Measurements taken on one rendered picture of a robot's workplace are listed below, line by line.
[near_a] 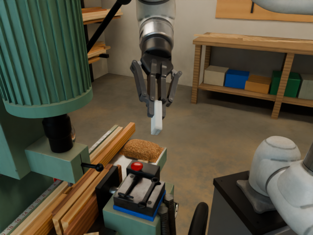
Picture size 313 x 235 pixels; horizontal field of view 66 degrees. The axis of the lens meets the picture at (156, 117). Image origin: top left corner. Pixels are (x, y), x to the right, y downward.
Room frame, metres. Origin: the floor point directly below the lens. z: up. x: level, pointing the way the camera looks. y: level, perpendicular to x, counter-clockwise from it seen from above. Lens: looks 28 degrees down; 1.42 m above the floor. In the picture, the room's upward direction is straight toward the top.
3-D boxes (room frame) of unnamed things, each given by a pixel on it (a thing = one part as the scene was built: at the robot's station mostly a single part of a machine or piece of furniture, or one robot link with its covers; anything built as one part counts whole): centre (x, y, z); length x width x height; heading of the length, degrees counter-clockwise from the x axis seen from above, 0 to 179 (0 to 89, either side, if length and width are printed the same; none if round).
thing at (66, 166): (0.49, 0.25, 1.03); 0.14 x 0.07 x 0.09; 70
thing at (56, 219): (0.47, 0.19, 0.93); 0.20 x 0.02 x 0.06; 160
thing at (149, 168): (0.44, 0.04, 0.99); 0.13 x 0.11 x 0.06; 160
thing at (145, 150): (0.71, 0.05, 0.92); 0.14 x 0.09 x 0.04; 70
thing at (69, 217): (0.44, 0.17, 0.94); 0.18 x 0.02 x 0.07; 160
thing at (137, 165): (0.48, 0.05, 1.02); 0.03 x 0.03 x 0.01
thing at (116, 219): (0.44, 0.04, 0.91); 0.15 x 0.14 x 0.09; 160
